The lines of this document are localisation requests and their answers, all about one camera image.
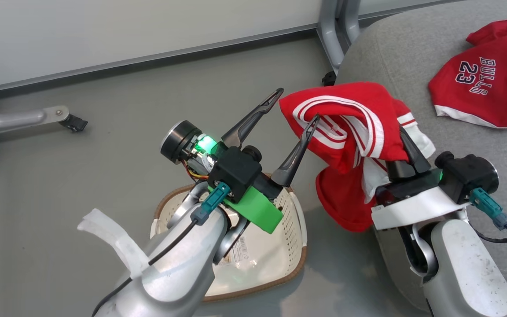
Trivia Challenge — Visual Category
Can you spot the white basket with brown rim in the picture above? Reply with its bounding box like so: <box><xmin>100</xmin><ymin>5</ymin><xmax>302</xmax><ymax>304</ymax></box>
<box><xmin>150</xmin><ymin>183</ymin><xmax>309</xmax><ymax>303</ymax></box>

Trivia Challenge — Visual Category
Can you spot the white barcode label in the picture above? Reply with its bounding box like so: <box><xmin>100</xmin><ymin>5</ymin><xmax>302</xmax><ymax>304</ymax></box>
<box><xmin>225</xmin><ymin>236</ymin><xmax>258</xmax><ymax>269</ymax></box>

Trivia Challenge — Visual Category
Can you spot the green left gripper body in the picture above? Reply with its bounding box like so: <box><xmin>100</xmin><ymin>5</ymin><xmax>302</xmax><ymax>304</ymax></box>
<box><xmin>160</xmin><ymin>120</ymin><xmax>284</xmax><ymax>235</ymax></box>

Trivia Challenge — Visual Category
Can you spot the grey forked partition leg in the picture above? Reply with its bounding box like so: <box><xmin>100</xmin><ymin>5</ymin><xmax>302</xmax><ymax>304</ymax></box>
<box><xmin>317</xmin><ymin>0</ymin><xmax>362</xmax><ymax>74</ymax></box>

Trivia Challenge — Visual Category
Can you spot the white translucent arm strap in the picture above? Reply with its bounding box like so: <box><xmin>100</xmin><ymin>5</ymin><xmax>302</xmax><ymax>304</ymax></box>
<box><xmin>77</xmin><ymin>208</ymin><xmax>151</xmax><ymax>280</ymax></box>

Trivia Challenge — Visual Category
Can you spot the grey partition leg with bracket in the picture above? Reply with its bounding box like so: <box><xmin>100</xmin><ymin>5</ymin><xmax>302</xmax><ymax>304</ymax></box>
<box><xmin>0</xmin><ymin>90</ymin><xmax>70</xmax><ymax>135</ymax></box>

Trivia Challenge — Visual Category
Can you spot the grey fabric sofa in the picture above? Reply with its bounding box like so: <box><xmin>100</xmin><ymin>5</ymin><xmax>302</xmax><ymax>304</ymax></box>
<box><xmin>335</xmin><ymin>0</ymin><xmax>507</xmax><ymax>311</ymax></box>

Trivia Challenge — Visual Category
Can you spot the black cable with teal plug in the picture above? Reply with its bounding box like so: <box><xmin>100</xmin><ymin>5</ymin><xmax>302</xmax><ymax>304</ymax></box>
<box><xmin>91</xmin><ymin>183</ymin><xmax>232</xmax><ymax>317</ymax></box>
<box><xmin>470</xmin><ymin>188</ymin><xmax>507</xmax><ymax>276</ymax></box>

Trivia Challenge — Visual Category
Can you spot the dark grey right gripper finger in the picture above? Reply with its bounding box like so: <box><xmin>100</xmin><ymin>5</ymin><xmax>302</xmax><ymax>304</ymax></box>
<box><xmin>398</xmin><ymin>125</ymin><xmax>432</xmax><ymax>174</ymax></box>
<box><xmin>386</xmin><ymin>159</ymin><xmax>412</xmax><ymax>181</ymax></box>

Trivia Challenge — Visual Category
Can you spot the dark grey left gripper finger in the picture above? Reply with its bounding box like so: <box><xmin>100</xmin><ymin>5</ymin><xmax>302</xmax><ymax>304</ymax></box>
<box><xmin>221</xmin><ymin>88</ymin><xmax>285</xmax><ymax>149</ymax></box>
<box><xmin>270</xmin><ymin>114</ymin><xmax>321</xmax><ymax>188</ymax></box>

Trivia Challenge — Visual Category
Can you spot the red Bulls 23 garment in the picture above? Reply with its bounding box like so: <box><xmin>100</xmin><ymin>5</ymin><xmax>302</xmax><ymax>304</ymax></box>
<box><xmin>428</xmin><ymin>20</ymin><xmax>507</xmax><ymax>129</ymax></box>

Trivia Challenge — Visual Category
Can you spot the thin black cable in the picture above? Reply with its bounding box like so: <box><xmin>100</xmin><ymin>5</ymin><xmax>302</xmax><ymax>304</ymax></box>
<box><xmin>471</xmin><ymin>227</ymin><xmax>507</xmax><ymax>247</ymax></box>

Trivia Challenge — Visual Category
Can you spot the red jersey with white stripes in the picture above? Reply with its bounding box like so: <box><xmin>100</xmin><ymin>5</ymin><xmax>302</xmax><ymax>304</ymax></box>
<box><xmin>279</xmin><ymin>81</ymin><xmax>437</xmax><ymax>233</ymax></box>

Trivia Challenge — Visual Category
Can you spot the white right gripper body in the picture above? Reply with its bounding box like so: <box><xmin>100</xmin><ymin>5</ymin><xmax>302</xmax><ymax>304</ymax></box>
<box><xmin>370</xmin><ymin>170</ymin><xmax>472</xmax><ymax>230</ymax></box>

